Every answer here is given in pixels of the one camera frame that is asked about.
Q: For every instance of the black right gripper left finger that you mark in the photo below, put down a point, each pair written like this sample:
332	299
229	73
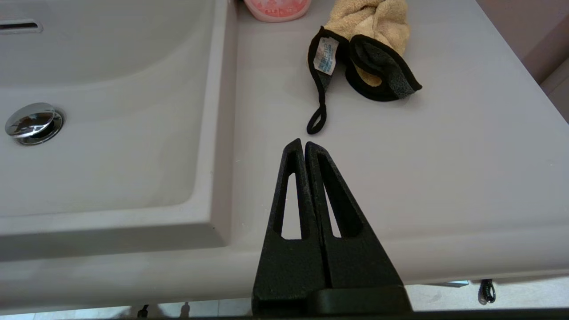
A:
289	266

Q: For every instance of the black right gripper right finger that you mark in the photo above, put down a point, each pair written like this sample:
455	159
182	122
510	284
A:
355	262

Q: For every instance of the yellow cloth black trim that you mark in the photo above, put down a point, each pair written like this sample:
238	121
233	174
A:
378	22

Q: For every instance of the chrome drain stopper cap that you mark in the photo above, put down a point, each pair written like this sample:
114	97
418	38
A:
33	122

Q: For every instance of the white ceramic sink basin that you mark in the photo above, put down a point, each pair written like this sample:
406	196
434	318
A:
400	178

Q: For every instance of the pink soap pump bottle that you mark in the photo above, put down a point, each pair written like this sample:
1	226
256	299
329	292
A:
275	9

